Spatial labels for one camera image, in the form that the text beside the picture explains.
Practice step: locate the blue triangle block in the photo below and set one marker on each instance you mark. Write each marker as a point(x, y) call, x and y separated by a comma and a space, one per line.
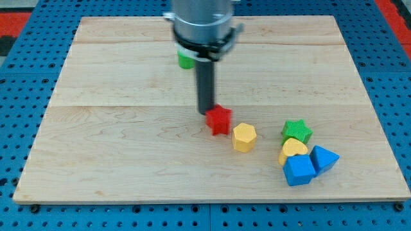
point(322, 159)

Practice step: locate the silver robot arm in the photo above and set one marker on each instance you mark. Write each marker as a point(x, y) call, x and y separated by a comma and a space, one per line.
point(203, 31)

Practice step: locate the blue cube block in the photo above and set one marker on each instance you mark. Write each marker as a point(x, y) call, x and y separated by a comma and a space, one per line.
point(298, 170)

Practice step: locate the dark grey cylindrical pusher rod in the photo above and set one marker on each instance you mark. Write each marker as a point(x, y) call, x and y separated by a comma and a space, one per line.
point(204, 73)

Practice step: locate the light wooden board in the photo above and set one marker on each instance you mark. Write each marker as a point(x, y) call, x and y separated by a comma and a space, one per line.
point(122, 125)

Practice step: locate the red star block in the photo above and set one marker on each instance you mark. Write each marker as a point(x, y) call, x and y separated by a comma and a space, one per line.
point(218, 120)

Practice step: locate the green star block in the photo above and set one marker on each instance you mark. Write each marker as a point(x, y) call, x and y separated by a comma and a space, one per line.
point(296, 130)

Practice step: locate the green circle block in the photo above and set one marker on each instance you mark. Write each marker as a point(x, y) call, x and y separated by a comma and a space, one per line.
point(184, 61)

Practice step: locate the yellow heart block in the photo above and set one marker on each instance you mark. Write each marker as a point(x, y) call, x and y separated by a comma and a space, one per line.
point(290, 148)

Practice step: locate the yellow hexagon block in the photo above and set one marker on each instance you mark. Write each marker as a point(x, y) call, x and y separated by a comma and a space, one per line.
point(243, 137)

